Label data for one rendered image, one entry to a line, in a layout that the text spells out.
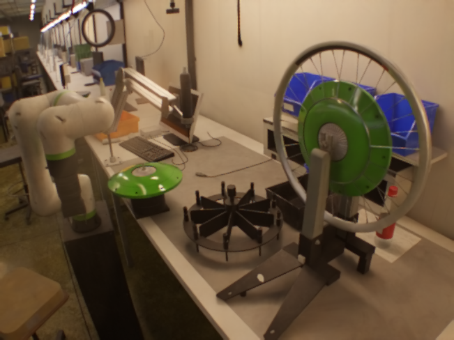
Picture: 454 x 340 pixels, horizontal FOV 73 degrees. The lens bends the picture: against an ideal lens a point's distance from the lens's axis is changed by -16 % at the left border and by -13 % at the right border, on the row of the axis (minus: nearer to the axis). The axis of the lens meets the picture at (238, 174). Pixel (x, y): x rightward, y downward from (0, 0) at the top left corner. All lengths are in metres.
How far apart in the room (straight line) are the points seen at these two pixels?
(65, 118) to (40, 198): 0.63
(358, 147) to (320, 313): 0.47
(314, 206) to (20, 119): 1.07
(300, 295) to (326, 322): 0.11
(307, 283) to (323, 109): 0.47
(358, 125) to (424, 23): 0.66
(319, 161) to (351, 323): 0.45
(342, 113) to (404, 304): 0.59
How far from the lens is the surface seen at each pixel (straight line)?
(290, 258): 1.07
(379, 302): 1.10
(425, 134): 0.81
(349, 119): 0.88
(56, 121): 1.00
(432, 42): 1.41
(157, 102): 1.48
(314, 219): 0.96
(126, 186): 1.39
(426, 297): 1.16
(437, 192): 1.49
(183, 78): 1.29
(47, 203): 1.58
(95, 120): 1.03
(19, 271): 1.92
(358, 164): 0.90
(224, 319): 1.01
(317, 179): 0.92
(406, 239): 1.39
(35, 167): 1.51
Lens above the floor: 1.67
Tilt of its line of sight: 25 degrees down
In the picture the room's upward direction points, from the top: 2 degrees counter-clockwise
